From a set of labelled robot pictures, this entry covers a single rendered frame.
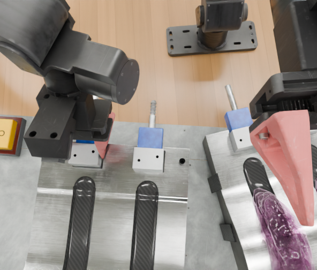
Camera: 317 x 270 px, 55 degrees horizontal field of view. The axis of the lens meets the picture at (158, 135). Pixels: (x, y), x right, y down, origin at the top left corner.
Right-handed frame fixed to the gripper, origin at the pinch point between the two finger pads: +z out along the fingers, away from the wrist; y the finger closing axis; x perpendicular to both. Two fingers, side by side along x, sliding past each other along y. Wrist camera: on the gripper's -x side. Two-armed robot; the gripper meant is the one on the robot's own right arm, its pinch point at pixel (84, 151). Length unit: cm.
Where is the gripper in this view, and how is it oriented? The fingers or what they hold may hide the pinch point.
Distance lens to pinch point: 53.9
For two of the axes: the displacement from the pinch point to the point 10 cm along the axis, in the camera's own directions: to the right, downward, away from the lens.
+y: 10.0, 0.6, -0.5
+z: -0.1, 7.0, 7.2
